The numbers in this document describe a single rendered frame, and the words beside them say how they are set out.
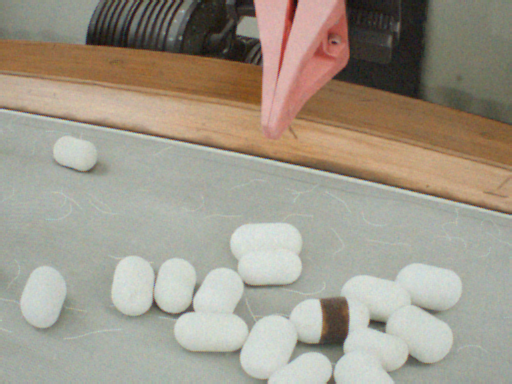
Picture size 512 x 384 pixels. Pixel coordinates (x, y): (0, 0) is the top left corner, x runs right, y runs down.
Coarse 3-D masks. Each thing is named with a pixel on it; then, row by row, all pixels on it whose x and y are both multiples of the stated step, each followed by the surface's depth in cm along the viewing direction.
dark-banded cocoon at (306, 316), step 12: (312, 300) 33; (348, 300) 33; (360, 300) 33; (300, 312) 32; (312, 312) 32; (360, 312) 32; (300, 324) 32; (312, 324) 32; (360, 324) 32; (300, 336) 32; (312, 336) 32
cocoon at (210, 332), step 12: (192, 312) 32; (180, 324) 31; (192, 324) 31; (204, 324) 31; (216, 324) 31; (228, 324) 31; (240, 324) 32; (180, 336) 31; (192, 336) 31; (204, 336) 31; (216, 336) 31; (228, 336) 31; (240, 336) 31; (192, 348) 31; (204, 348) 31; (216, 348) 31; (228, 348) 31
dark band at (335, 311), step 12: (324, 300) 33; (336, 300) 33; (324, 312) 32; (336, 312) 32; (348, 312) 32; (324, 324) 32; (336, 324) 32; (348, 324) 32; (324, 336) 32; (336, 336) 32
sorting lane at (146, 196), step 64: (0, 128) 51; (64, 128) 52; (0, 192) 43; (64, 192) 44; (128, 192) 44; (192, 192) 45; (256, 192) 45; (320, 192) 46; (384, 192) 47; (0, 256) 37; (64, 256) 38; (128, 256) 38; (192, 256) 39; (320, 256) 40; (384, 256) 40; (448, 256) 40; (0, 320) 32; (64, 320) 33; (128, 320) 34; (256, 320) 35; (448, 320) 35
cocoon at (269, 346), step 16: (272, 320) 31; (288, 320) 32; (256, 336) 31; (272, 336) 30; (288, 336) 31; (256, 352) 30; (272, 352) 30; (288, 352) 30; (256, 368) 30; (272, 368) 30
